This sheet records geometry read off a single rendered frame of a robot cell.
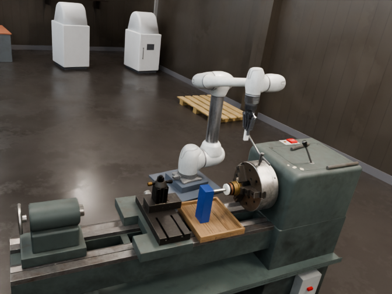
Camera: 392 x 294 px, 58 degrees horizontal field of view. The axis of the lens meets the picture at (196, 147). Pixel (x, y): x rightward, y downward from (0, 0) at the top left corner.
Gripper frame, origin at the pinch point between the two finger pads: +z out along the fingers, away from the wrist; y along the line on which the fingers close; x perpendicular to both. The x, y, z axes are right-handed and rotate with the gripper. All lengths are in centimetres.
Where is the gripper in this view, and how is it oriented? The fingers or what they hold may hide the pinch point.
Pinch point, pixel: (246, 135)
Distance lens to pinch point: 224.2
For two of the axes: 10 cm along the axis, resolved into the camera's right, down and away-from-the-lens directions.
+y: 4.3, 3.5, -8.3
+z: -1.0, 9.3, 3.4
